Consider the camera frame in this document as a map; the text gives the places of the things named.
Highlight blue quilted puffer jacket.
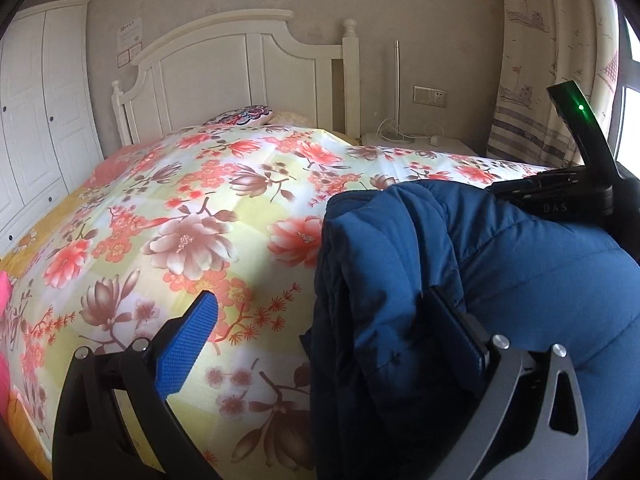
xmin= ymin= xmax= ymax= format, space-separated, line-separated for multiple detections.
xmin=304 ymin=180 xmax=639 ymax=479

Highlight floral bed quilt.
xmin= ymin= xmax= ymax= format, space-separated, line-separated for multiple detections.
xmin=28 ymin=126 xmax=534 ymax=479

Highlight pink cloth item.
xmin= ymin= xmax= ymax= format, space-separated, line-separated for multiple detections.
xmin=0 ymin=271 xmax=12 ymax=420

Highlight patterned window curtain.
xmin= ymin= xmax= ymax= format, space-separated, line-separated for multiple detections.
xmin=487 ymin=0 xmax=620 ymax=168

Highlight white bedside table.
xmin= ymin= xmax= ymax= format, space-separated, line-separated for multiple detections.
xmin=361 ymin=133 xmax=476 ymax=156

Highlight slim white desk lamp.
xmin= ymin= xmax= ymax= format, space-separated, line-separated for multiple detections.
xmin=382 ymin=39 xmax=414 ymax=144

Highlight white wardrobe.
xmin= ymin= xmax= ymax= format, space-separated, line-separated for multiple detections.
xmin=1 ymin=0 xmax=103 ymax=252

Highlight patterned round cushion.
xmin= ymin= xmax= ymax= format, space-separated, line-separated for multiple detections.
xmin=204 ymin=105 xmax=273 ymax=127

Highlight cream fluffy pillow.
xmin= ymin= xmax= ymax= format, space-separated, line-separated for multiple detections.
xmin=268 ymin=112 xmax=314 ymax=128

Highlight white wooden headboard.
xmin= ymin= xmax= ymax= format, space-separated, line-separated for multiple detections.
xmin=112 ymin=9 xmax=361 ymax=145

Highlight window with dark frame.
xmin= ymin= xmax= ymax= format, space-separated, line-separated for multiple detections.
xmin=608 ymin=9 xmax=640 ymax=177

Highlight white charger cable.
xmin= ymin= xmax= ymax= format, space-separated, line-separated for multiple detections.
xmin=374 ymin=116 xmax=444 ymax=148

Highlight wall power socket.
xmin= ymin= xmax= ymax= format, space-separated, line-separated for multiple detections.
xmin=412 ymin=86 xmax=448 ymax=108

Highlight paper notice on wall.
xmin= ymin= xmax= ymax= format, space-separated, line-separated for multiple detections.
xmin=116 ymin=18 xmax=143 ymax=68

